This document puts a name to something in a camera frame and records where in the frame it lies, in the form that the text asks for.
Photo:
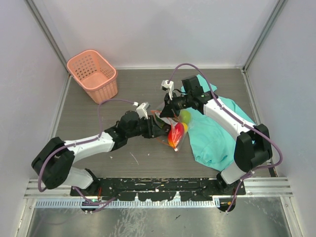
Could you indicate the clear zip top bag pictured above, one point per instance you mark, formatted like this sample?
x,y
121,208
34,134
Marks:
x,y
172,122

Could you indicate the yellow fake pear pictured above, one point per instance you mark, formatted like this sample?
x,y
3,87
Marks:
x,y
185,126

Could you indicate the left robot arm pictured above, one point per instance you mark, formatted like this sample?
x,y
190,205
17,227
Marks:
x,y
54,163

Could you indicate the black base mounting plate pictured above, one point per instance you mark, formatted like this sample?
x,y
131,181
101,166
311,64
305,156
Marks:
x,y
159,189

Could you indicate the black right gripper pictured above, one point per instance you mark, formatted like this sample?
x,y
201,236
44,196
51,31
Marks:
x,y
168,110

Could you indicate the green fake apple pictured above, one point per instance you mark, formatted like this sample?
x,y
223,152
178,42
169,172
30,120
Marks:
x,y
185,116

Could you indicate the white slotted cable duct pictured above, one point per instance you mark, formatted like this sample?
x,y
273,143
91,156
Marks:
x,y
176,203

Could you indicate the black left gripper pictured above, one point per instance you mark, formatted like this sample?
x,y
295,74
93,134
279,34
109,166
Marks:
x,y
153,129

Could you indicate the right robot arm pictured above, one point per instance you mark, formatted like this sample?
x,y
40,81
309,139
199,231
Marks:
x,y
252,147

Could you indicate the pink plastic basket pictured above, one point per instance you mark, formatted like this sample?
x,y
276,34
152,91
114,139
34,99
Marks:
x,y
96,76

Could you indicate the red yellow fake mango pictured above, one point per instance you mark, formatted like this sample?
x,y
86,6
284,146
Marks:
x,y
175,135

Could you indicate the teal t-shirt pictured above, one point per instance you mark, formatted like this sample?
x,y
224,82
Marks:
x,y
211,144

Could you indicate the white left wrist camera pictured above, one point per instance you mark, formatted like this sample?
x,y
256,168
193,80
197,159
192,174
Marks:
x,y
141,110

